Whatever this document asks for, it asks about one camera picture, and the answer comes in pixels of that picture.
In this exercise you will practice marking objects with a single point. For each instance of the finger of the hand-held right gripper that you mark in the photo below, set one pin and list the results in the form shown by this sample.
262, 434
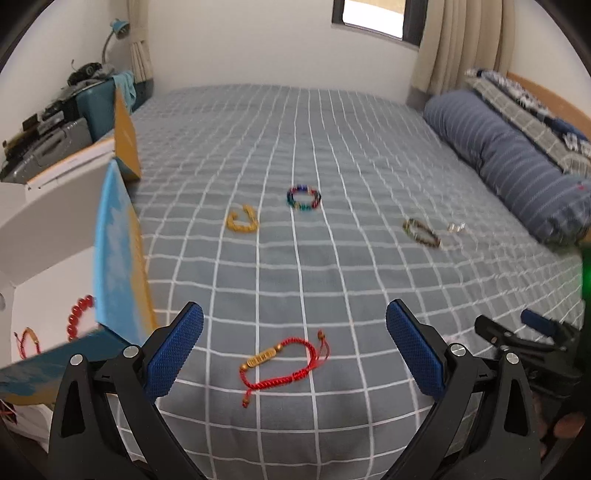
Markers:
494, 330
538, 321

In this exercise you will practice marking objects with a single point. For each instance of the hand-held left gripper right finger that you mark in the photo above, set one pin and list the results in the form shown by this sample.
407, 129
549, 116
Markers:
415, 350

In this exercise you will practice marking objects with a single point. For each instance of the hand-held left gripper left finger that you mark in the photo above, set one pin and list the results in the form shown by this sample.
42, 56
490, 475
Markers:
173, 350

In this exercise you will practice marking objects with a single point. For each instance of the white cardboard box blue print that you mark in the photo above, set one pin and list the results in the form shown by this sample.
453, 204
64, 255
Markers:
46, 221

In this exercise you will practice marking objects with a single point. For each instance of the person's right hand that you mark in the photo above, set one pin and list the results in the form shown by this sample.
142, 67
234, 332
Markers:
565, 424

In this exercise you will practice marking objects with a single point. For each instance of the bed with grey checked sheet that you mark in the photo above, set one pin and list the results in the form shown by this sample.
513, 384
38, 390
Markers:
323, 277

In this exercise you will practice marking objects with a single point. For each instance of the blue striped bolster pillow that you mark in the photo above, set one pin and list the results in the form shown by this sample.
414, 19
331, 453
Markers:
498, 147

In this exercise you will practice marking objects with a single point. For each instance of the grey checked patterned pillow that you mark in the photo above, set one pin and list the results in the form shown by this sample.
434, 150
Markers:
521, 104

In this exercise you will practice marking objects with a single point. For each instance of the wooden headboard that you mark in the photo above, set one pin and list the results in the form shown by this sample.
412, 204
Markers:
554, 97

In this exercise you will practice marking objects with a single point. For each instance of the grey suitcase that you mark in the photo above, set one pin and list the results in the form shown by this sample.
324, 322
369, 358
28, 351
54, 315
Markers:
60, 138

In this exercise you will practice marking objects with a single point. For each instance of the blue suitcase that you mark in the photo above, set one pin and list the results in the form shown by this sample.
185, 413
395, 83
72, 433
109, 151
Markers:
99, 106

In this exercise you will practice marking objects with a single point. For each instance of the stack of black devices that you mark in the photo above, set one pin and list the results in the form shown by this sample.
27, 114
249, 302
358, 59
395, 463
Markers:
53, 110

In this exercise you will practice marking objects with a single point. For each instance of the teal cloth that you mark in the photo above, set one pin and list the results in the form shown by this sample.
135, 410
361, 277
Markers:
127, 85

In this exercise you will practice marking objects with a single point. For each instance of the beige curtain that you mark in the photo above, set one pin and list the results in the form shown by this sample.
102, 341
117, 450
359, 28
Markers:
457, 41
138, 55

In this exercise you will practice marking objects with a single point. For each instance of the blue desk lamp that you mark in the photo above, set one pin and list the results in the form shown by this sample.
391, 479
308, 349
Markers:
121, 26

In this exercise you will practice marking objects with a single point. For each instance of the dark framed window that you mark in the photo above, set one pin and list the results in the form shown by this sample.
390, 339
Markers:
369, 11

